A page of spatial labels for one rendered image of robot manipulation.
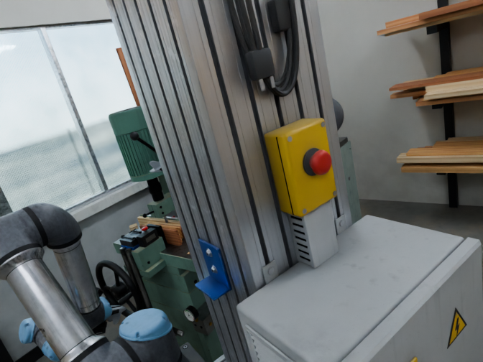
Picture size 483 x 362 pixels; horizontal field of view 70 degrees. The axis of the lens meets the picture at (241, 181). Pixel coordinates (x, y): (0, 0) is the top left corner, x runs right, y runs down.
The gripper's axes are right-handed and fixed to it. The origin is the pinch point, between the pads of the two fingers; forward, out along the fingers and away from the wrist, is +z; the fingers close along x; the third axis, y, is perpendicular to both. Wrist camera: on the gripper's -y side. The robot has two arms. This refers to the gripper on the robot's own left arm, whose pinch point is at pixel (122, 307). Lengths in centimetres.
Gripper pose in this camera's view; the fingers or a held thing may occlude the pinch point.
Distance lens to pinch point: 152.0
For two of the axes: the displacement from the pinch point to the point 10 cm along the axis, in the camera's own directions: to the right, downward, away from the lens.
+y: -0.8, 9.9, -0.9
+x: 7.8, 0.0, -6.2
